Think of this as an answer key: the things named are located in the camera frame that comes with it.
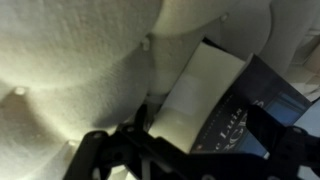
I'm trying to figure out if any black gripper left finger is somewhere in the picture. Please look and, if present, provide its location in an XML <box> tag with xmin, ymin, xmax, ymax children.
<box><xmin>63</xmin><ymin>103</ymin><xmax>158</xmax><ymax>180</ymax></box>

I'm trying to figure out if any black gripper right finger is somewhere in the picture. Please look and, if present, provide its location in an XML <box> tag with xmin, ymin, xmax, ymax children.
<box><xmin>244</xmin><ymin>103</ymin><xmax>320</xmax><ymax>180</ymax></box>

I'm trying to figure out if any black book with blue cover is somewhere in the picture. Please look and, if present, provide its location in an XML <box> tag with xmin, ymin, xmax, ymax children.
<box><xmin>148</xmin><ymin>37</ymin><xmax>313</xmax><ymax>159</ymax></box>

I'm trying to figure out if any cream tufted mattress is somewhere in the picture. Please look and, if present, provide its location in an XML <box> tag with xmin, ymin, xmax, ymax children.
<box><xmin>0</xmin><ymin>0</ymin><xmax>320</xmax><ymax>180</ymax></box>

